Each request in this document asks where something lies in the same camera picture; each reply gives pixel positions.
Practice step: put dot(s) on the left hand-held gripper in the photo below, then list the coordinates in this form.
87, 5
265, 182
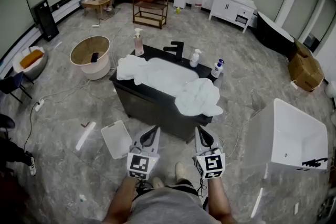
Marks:
141, 165

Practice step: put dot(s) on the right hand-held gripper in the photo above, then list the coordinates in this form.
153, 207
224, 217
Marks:
211, 165

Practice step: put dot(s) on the white plastic basket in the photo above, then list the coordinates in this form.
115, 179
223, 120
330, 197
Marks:
115, 139

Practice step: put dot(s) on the person's right forearm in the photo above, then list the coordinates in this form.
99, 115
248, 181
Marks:
219, 199

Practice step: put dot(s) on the person's left forearm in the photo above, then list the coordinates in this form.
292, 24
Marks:
120, 199

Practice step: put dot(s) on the cardboard box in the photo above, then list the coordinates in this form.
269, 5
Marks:
305, 70

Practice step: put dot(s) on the dark wooden sink vanity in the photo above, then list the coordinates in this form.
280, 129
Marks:
147, 105

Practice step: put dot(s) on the person's right shoe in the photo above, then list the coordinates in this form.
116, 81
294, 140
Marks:
182, 171

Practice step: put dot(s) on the person's shoe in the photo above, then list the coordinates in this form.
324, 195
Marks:
182, 171
158, 183

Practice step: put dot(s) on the person's left shoe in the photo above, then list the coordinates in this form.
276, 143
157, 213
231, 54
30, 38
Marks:
158, 183

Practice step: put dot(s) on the person's black shorts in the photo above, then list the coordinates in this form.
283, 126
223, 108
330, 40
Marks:
181, 186

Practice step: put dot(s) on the white bottle with blue pump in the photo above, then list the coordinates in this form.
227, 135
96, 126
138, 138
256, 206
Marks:
216, 70

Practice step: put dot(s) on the person's grey shirt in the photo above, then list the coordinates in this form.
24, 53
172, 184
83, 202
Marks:
168, 207

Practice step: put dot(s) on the white sink basin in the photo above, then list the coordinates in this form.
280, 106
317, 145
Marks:
170, 61

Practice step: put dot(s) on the round beige basket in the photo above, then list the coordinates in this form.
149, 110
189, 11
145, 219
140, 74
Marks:
95, 70

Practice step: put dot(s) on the white bathtub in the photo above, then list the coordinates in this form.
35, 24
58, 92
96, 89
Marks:
296, 133

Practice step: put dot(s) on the black sink faucet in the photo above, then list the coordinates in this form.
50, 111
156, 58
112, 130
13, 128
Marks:
178, 51

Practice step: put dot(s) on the pink soap pump bottle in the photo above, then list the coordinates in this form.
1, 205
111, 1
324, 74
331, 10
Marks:
138, 46

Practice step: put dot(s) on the black smartphone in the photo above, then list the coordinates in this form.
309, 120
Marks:
94, 57

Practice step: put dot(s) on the black tub faucet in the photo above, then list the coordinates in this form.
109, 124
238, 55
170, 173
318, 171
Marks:
313, 163

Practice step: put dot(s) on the black bathtub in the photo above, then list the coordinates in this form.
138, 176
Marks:
273, 34

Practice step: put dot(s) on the round grey beanbag bed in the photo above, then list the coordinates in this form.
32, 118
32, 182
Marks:
34, 70

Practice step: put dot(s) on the yellow-green bottle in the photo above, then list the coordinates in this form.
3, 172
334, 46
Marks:
178, 10

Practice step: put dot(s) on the wooden shelf cart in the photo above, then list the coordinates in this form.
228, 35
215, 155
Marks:
149, 5

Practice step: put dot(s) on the white bathroom cabinet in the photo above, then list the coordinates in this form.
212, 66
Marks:
225, 6

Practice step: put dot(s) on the clear water jug red cap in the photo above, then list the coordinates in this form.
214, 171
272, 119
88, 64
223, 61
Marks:
198, 4

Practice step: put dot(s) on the orange cushion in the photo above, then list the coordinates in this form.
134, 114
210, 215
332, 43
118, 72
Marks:
31, 59

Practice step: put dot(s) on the wooden coffee table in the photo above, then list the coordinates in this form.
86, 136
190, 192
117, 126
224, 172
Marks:
97, 3

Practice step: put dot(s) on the dark blue chair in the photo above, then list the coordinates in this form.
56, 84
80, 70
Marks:
11, 82

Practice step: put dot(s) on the black tower appliance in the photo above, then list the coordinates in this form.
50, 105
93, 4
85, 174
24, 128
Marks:
47, 22

